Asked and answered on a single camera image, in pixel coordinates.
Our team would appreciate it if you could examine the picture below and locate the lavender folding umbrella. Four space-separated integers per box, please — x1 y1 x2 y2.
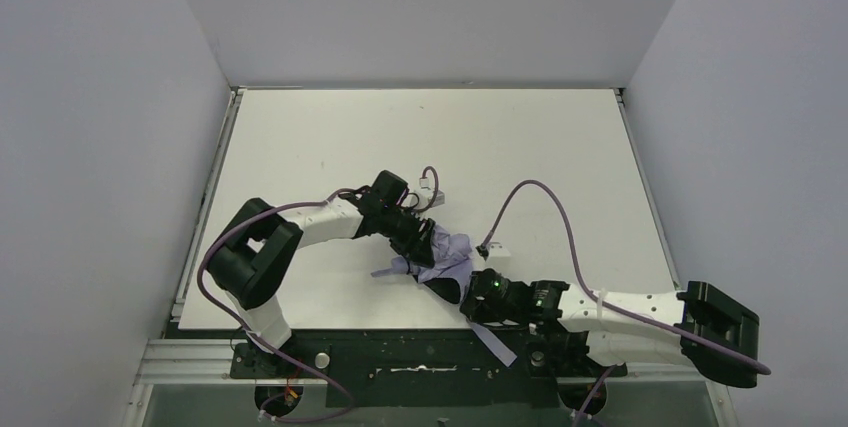
369 223 519 368

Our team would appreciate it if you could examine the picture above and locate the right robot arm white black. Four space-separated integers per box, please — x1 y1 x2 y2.
460 269 765 389

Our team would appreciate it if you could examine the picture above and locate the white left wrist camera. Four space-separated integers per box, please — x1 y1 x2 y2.
415 188 445 212

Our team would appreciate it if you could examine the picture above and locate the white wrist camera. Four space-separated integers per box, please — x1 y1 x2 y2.
476 242 511 261
415 188 445 212

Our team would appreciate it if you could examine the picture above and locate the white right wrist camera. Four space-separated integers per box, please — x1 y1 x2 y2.
476 242 511 261

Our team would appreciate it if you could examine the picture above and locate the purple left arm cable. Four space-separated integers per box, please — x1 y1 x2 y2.
197 166 441 425

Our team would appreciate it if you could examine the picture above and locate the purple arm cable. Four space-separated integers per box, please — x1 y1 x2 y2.
478 180 772 427
197 166 441 425

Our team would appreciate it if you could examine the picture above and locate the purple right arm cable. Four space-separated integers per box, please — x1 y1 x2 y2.
478 180 772 427

